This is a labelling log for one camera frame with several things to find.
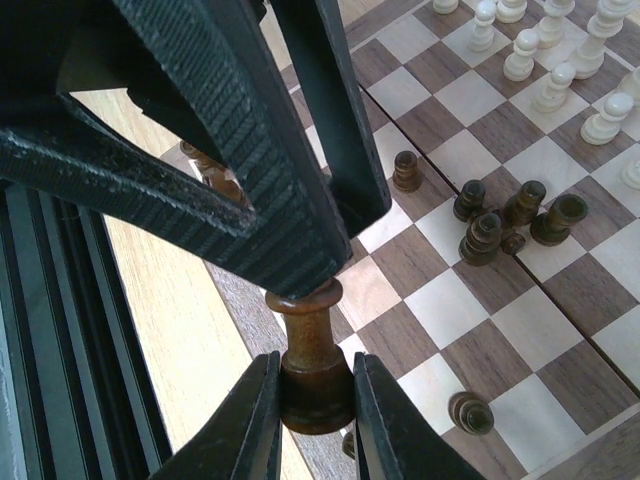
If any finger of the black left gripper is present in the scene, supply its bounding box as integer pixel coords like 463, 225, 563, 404
272, 0, 392, 238
1, 1, 350, 299

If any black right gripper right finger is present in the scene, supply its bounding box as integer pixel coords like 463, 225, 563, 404
353, 353, 483, 480

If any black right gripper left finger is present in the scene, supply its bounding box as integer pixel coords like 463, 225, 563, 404
150, 351, 282, 480

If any dark wooden chess piece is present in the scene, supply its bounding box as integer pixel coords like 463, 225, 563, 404
265, 278, 355, 435

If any dark wooden knight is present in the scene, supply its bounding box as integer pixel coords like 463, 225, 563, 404
180, 140, 249, 207

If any wooden chess board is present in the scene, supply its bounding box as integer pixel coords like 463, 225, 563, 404
159, 0, 640, 480

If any dark pawn near edge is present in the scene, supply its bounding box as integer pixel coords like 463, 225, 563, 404
448, 391, 494, 436

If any light wooden pawn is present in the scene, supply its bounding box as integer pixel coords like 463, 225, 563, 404
532, 61, 576, 113
580, 92, 635, 146
467, 0, 497, 52
503, 29, 540, 82

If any dark wooden pawn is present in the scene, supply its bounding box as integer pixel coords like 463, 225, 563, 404
392, 150, 422, 192
459, 213, 502, 266
503, 180, 547, 227
453, 179, 486, 222

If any dark pawn lying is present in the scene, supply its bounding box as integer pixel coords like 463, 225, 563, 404
500, 232, 526, 256

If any light wooden queen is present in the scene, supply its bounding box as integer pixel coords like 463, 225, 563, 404
535, 0, 575, 49

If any dark wooden rook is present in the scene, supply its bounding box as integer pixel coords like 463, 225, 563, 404
530, 194, 588, 247

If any light wooden king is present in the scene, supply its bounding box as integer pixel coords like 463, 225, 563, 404
569, 0, 637, 80

